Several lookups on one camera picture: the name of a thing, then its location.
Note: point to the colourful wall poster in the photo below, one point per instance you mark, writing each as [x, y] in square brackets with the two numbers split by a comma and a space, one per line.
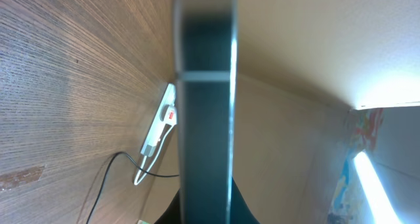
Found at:
[349, 204]

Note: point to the cyan screen smartphone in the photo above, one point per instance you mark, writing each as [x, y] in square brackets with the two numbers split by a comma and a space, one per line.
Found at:
[205, 51]

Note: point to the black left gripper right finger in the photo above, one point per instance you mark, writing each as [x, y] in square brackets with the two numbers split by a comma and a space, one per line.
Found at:
[239, 211]

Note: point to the white power strip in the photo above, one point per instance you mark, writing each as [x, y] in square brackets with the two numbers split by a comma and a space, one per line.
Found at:
[156, 129]

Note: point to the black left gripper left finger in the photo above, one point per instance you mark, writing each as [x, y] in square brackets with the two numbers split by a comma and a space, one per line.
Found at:
[172, 214]

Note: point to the bright ceiling light strip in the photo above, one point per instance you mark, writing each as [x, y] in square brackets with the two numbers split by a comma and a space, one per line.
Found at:
[379, 203]

